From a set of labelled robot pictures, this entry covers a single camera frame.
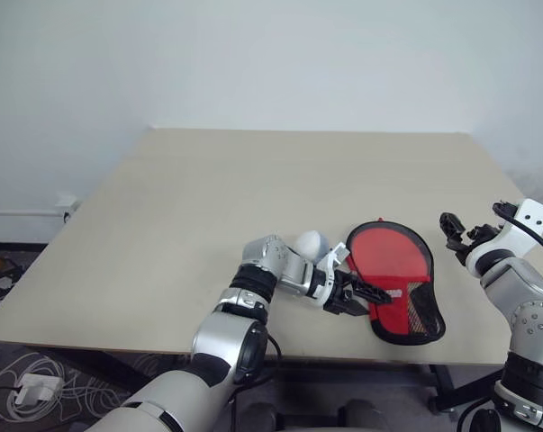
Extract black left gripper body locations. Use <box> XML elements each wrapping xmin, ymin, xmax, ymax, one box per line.
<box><xmin>322</xmin><ymin>268</ymin><xmax>367</xmax><ymax>317</ymax></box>

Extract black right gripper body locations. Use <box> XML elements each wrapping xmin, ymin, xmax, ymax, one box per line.
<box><xmin>463</xmin><ymin>222</ymin><xmax>502</xmax><ymax>248</ymax></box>

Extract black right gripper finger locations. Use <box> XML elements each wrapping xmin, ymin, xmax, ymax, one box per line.
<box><xmin>439</xmin><ymin>211</ymin><xmax>466</xmax><ymax>242</ymax></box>
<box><xmin>445</xmin><ymin>238</ymin><xmax>471</xmax><ymax>266</ymax></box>

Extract black mesh red paddle case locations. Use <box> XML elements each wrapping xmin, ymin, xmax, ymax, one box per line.
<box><xmin>344</xmin><ymin>217</ymin><xmax>448</xmax><ymax>347</ymax></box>

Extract white rounded ball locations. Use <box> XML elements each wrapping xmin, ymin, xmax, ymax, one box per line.
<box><xmin>294</xmin><ymin>229</ymin><xmax>331</xmax><ymax>264</ymax></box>

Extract dark rounded shape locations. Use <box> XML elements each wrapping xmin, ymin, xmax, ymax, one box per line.
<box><xmin>337</xmin><ymin>397</ymin><xmax>404</xmax><ymax>432</ymax></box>
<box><xmin>232</xmin><ymin>399</ymin><xmax>292</xmax><ymax>432</ymax></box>

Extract white power adapter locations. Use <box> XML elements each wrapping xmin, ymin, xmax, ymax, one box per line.
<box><xmin>13</xmin><ymin>372</ymin><xmax>64</xmax><ymax>409</ymax></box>

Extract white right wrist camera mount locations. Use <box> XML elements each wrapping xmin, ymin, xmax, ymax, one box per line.
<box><xmin>468</xmin><ymin>198</ymin><xmax>543</xmax><ymax>276</ymax></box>

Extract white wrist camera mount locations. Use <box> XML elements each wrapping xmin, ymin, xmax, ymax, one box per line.
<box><xmin>468</xmin><ymin>198</ymin><xmax>543</xmax><ymax>276</ymax></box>
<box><xmin>310</xmin><ymin>241</ymin><xmax>351</xmax><ymax>310</ymax></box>

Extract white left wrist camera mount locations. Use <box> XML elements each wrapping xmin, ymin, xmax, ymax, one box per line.
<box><xmin>310</xmin><ymin>241</ymin><xmax>351</xmax><ymax>310</ymax></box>

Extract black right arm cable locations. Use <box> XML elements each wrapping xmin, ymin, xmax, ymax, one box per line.
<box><xmin>492</xmin><ymin>201</ymin><xmax>543</xmax><ymax>263</ymax></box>

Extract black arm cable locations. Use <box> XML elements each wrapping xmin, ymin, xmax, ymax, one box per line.
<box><xmin>492</xmin><ymin>201</ymin><xmax>543</xmax><ymax>263</ymax></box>
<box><xmin>225</xmin><ymin>333</ymin><xmax>285</xmax><ymax>406</ymax></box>

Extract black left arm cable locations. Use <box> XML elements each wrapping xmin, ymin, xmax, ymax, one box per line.
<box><xmin>225</xmin><ymin>333</ymin><xmax>285</xmax><ymax>406</ymax></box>

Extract white floor cable bundle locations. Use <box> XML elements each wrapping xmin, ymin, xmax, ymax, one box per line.
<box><xmin>0</xmin><ymin>349</ymin><xmax>135</xmax><ymax>427</ymax></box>

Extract white wall socket box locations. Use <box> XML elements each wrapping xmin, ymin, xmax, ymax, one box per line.
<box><xmin>56</xmin><ymin>192</ymin><xmax>82</xmax><ymax>222</ymax></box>

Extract white wall cable duct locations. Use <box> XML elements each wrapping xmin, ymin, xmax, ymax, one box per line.
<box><xmin>0</xmin><ymin>209</ymin><xmax>68</xmax><ymax>245</ymax></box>

